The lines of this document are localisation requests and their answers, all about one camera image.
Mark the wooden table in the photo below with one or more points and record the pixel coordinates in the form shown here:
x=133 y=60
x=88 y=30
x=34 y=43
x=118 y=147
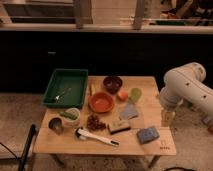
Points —
x=48 y=142

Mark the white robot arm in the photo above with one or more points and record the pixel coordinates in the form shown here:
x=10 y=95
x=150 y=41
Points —
x=185 y=82

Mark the green plastic tray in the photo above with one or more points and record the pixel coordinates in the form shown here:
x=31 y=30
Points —
x=61 y=79

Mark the dark maroon bowl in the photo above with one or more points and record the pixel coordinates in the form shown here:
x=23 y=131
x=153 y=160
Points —
x=112 y=84

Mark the wooden block brush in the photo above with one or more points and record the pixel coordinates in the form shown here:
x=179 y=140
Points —
x=118 y=126

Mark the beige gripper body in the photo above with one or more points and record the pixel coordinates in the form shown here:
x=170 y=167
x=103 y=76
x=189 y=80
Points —
x=167 y=118

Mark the grey blue cloth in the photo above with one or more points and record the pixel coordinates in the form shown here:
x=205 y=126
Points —
x=129 y=111

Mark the small metal cup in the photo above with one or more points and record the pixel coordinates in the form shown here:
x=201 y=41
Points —
x=55 y=124

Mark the metal fork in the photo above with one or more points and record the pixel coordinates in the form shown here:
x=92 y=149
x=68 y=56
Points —
x=56 y=98

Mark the white handled brush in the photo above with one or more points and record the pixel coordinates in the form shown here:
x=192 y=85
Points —
x=80 y=132

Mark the orange fruit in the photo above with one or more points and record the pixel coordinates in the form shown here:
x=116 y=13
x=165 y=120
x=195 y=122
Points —
x=122 y=95

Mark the red orange bowl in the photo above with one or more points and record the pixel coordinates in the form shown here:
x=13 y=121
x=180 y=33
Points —
x=101 y=102

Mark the blue sponge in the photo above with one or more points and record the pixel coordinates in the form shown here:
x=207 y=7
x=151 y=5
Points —
x=147 y=135

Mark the green cucumber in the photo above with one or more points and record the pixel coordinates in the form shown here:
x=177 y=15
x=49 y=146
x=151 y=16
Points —
x=68 y=115

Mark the light green cup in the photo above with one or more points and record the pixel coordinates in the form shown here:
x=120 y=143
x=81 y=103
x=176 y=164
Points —
x=135 y=94

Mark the small green yellow vegetable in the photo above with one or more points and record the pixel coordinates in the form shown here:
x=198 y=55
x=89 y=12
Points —
x=92 y=89

